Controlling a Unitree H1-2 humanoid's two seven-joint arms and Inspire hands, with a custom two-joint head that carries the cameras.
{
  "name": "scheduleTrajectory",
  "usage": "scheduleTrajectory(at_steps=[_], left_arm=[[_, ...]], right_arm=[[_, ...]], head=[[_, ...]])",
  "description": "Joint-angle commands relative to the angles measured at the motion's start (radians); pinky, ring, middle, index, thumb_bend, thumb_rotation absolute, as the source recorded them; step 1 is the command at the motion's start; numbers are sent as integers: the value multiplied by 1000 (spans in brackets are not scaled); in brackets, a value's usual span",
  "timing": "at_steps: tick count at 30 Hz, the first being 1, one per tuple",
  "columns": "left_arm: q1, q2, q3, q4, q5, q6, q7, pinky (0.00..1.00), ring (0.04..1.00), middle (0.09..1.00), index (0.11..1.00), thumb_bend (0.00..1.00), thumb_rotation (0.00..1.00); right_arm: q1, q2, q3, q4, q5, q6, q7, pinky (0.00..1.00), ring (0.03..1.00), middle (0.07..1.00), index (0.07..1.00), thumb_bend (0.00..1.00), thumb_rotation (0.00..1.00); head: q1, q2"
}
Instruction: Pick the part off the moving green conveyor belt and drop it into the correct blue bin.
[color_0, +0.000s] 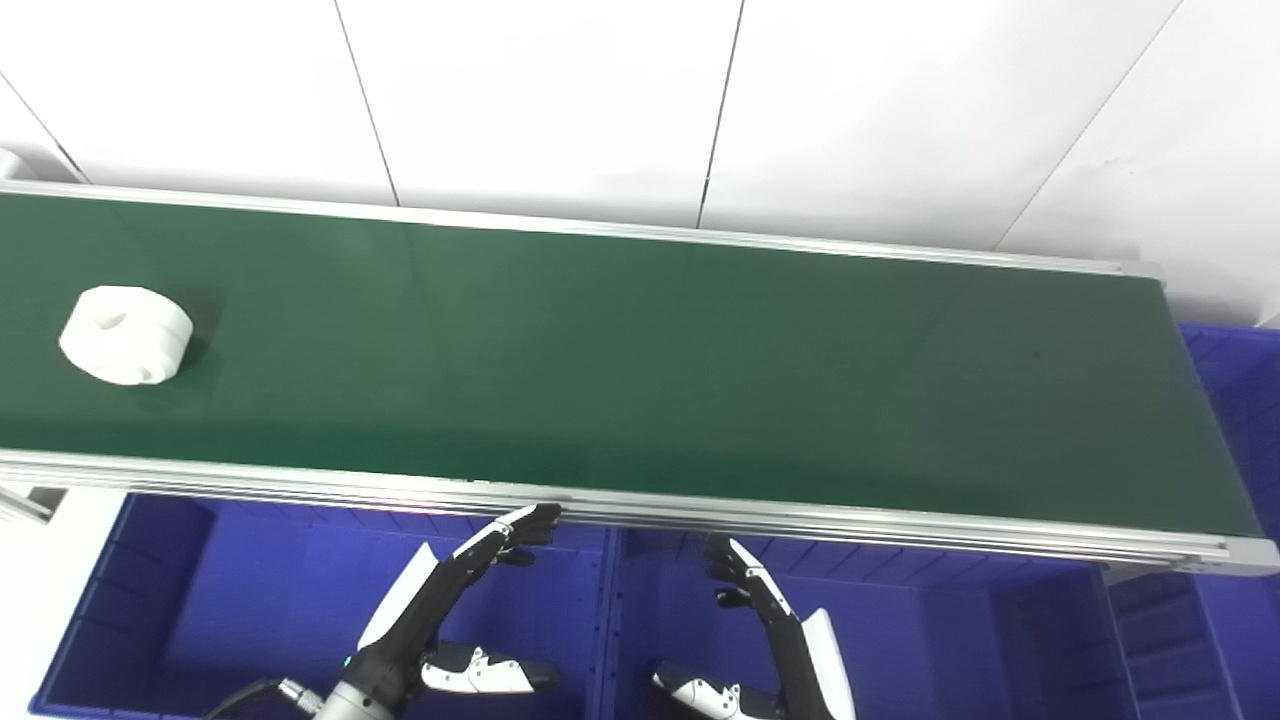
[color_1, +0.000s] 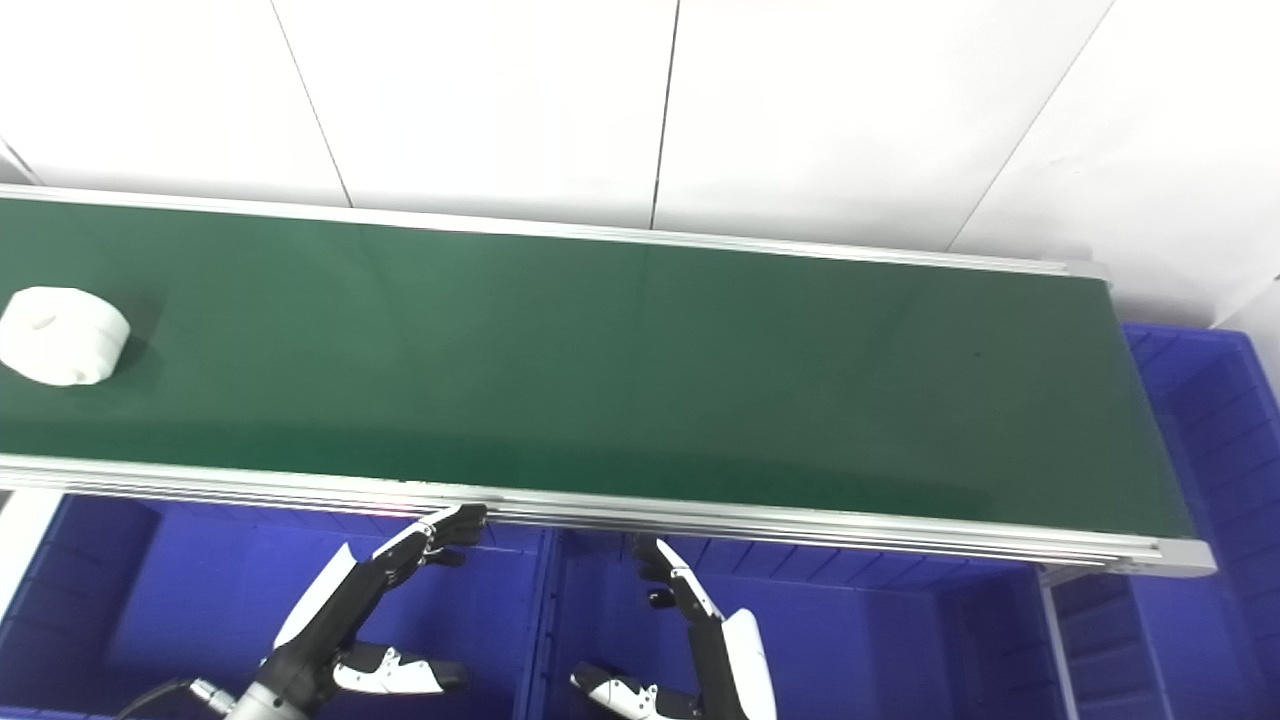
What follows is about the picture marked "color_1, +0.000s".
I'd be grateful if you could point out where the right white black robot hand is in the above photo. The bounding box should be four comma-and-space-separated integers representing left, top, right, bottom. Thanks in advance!
569, 536, 778, 720

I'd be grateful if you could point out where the green conveyor belt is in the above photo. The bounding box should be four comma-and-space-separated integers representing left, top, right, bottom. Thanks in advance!
0, 183, 1218, 581
0, 197, 1197, 541

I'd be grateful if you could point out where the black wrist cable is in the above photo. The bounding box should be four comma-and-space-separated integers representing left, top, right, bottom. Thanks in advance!
117, 676, 238, 720

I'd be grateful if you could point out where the blue plastic bin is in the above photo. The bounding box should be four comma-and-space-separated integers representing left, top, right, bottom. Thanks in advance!
1045, 322, 1280, 720
0, 490, 554, 720
540, 528, 1056, 720

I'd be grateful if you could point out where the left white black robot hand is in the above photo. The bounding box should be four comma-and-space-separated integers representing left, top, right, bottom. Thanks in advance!
258, 503, 489, 713

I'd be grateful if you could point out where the white support post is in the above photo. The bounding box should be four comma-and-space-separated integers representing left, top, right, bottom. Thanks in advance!
0, 489, 64, 623

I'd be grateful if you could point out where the grey conveyor leg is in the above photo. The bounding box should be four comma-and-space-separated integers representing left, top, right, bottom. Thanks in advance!
1037, 565, 1087, 720

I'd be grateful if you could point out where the white cylindrical part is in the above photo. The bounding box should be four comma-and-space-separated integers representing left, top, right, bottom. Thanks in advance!
0, 286, 133, 388

